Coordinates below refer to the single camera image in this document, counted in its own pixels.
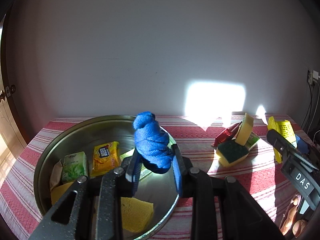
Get green tissue pack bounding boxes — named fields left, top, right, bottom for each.
left=120, top=148, right=151, bottom=180
left=245, top=132, right=260, bottom=151
left=61, top=152, right=88, bottom=184

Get yellow green scouring sponge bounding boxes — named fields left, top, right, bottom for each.
left=235, top=113, right=254, bottom=146

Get yellow sponge piece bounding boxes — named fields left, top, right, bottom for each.
left=50, top=182, right=73, bottom=205
left=121, top=197, right=154, bottom=233

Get blue cloth bundle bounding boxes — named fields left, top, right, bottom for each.
left=133, top=112, right=174, bottom=174

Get beige paper packet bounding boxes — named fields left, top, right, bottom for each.
left=49, top=161, right=63, bottom=191

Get person right hand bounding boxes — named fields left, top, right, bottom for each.
left=279, top=194, right=307, bottom=238

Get round metal basin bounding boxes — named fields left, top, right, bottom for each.
left=34, top=115, right=178, bottom=239

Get red white striped cloth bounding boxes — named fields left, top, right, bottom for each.
left=1, top=116, right=296, bottom=239

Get red foil snack packet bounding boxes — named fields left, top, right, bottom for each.
left=212, top=121, right=242, bottom=147

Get green topped scouring sponge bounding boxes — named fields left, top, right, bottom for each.
left=216, top=140, right=249, bottom=167

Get wooden door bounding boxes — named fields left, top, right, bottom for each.
left=0, top=17, right=28, bottom=185

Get brass door knob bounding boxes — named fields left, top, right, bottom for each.
left=0, top=90, right=6, bottom=101

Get charger cables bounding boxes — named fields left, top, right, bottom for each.
left=299, top=76, right=320, bottom=137

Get wall power socket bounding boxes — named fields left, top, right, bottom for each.
left=307, top=70, right=319, bottom=85

